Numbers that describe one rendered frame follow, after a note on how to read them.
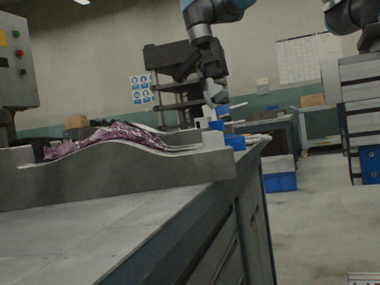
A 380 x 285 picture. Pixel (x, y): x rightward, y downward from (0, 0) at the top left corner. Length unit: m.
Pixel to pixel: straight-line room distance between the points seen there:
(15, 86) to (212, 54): 0.89
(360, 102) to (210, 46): 0.51
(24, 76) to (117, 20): 6.97
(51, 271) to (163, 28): 7.89
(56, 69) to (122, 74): 1.69
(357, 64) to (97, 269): 0.64
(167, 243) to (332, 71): 0.51
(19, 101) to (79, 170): 1.05
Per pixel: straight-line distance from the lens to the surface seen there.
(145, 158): 0.65
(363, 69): 0.81
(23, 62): 1.77
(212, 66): 1.12
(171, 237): 0.46
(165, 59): 5.20
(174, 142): 0.97
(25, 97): 1.73
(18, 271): 0.38
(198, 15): 1.17
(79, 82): 8.96
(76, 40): 9.09
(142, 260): 0.38
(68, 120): 8.50
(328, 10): 1.45
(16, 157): 0.72
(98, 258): 0.36
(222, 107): 1.09
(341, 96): 0.81
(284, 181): 4.24
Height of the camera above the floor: 0.91
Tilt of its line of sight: 3 degrees down
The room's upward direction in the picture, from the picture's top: 8 degrees counter-clockwise
